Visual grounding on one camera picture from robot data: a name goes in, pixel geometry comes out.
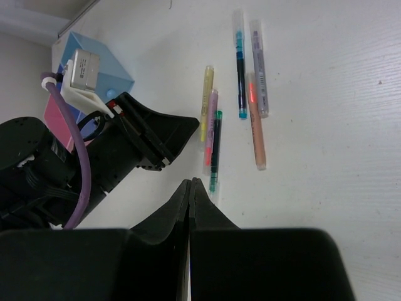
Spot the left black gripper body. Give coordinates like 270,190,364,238
83,92,200,193

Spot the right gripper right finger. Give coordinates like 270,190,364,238
189,178,355,300

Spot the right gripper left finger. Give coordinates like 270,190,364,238
1,180,191,300

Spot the pink highlighter pen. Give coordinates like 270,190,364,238
203,89,219,175

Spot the yellow highlighter pen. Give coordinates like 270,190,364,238
200,65,214,142

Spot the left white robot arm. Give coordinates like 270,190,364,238
1,93,199,230

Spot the light blue drawer box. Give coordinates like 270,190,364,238
58,32,134,103

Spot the pink drawer box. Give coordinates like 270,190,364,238
44,96,73,152

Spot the orange highlighter pen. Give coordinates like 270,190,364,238
246,72,266,171

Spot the blue black pen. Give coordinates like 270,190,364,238
232,9,247,120

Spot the purple grey marker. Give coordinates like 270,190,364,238
249,19,269,118

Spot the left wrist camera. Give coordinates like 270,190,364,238
61,49,106,115

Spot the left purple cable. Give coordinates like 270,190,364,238
40,71,93,230

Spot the aluminium rail right side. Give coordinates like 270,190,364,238
58,0,100,38

